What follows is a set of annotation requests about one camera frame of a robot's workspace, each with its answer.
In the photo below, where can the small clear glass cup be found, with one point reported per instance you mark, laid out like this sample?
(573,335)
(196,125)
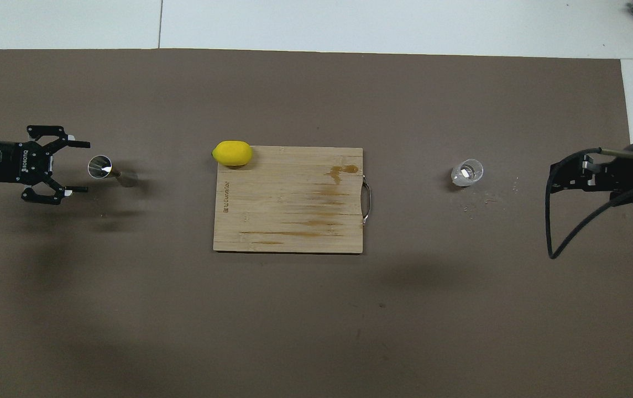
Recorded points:
(466,172)

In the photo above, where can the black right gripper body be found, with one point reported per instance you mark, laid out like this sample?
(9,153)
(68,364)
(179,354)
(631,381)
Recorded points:
(631,177)

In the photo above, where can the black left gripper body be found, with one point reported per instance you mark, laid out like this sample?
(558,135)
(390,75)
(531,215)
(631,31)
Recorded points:
(12,163)

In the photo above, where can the wooden cutting board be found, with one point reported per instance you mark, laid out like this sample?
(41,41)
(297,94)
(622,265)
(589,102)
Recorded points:
(288,210)

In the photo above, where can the brown table mat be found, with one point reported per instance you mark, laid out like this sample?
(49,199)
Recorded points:
(349,331)

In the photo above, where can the yellow lemon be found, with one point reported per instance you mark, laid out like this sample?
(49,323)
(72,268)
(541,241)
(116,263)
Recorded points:
(232,153)

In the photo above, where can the steel double jigger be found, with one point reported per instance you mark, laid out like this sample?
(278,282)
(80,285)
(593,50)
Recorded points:
(99,167)

